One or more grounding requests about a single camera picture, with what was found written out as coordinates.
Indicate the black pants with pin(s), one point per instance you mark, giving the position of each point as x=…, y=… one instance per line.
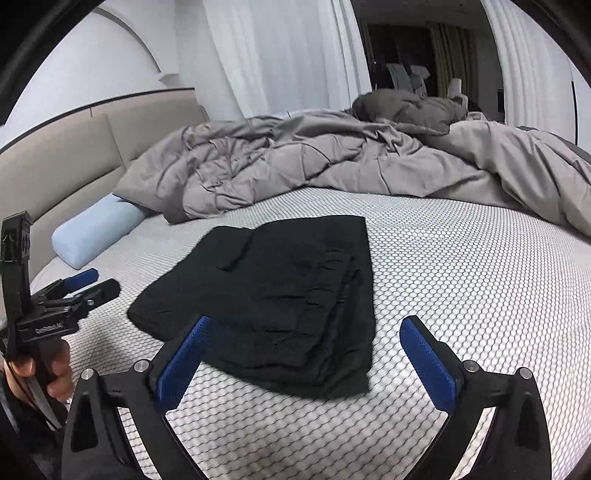
x=291, y=302

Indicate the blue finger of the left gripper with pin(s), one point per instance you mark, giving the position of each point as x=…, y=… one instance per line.
x=100, y=294
x=80, y=280

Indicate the white curtain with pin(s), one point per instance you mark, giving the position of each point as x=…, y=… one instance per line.
x=280, y=56

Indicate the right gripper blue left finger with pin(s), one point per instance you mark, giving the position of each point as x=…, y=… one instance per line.
x=173, y=368

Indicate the white honeycomb mattress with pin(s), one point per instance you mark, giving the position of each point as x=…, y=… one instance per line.
x=507, y=292

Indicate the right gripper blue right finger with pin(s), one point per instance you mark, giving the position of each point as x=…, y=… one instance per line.
x=453, y=387

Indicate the light blue pillow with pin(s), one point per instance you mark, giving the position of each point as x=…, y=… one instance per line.
x=85, y=236

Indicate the beige upholstered headboard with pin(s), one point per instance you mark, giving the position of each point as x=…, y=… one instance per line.
x=63, y=166

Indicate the grey quilted duvet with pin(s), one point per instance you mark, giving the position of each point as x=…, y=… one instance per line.
x=207, y=169

